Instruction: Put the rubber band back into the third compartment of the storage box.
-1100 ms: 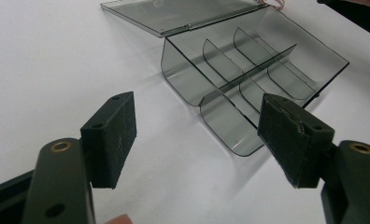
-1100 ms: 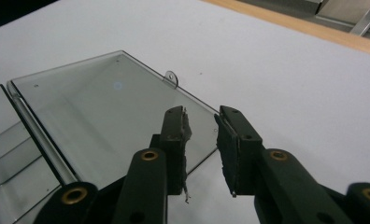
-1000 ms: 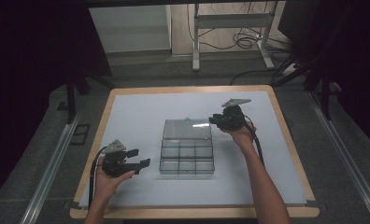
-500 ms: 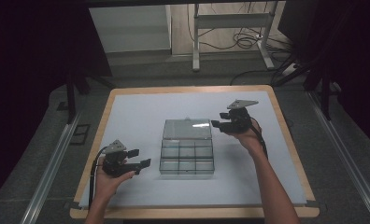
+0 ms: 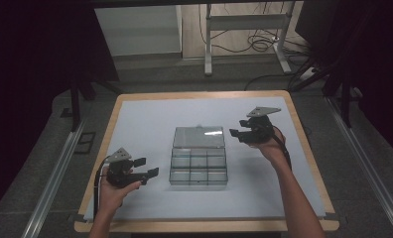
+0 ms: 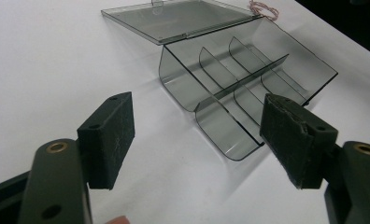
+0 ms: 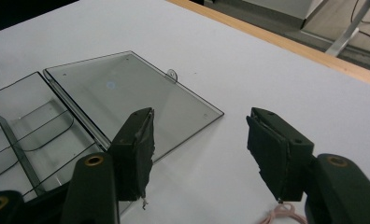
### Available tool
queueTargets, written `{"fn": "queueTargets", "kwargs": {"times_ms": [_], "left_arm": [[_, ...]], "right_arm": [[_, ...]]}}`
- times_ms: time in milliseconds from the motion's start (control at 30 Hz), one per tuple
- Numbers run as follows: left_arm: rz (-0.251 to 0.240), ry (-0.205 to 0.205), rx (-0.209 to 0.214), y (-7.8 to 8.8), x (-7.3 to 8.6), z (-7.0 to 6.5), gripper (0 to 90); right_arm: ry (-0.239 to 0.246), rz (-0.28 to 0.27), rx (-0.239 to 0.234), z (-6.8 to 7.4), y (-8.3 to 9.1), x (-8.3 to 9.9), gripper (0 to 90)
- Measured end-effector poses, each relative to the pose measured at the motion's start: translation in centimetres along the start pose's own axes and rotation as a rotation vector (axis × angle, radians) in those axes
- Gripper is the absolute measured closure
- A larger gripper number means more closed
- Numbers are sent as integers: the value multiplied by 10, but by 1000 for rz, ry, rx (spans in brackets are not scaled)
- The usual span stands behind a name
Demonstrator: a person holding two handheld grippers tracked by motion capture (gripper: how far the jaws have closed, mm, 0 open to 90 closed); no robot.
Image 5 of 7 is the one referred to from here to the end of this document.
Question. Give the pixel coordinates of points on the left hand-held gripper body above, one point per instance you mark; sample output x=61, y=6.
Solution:
x=121, y=173

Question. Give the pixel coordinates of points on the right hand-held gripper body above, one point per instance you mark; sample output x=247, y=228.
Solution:
x=260, y=130

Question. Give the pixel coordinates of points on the clear plastic compartment box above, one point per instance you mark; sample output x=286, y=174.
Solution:
x=197, y=165

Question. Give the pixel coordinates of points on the person's right hand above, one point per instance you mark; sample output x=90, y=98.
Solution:
x=274, y=148

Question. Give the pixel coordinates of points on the person's left hand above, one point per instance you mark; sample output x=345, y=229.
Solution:
x=111, y=198

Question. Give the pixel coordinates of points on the white table mat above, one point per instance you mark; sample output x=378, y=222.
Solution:
x=201, y=112

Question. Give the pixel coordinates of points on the wooden table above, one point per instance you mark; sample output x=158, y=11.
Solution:
x=201, y=94

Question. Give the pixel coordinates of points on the grey tape piece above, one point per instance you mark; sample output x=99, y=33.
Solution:
x=77, y=218
x=330, y=217

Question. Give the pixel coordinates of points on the white power strip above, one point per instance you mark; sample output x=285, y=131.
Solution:
x=307, y=74

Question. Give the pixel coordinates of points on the black stand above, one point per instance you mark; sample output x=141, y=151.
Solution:
x=345, y=102
x=74, y=105

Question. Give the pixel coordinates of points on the white panel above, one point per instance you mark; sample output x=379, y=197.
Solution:
x=138, y=29

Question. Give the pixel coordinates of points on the aluminium rail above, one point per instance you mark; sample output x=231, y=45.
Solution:
x=52, y=185
x=366, y=165

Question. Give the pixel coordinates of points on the white metal stand frame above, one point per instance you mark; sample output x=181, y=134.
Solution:
x=244, y=22

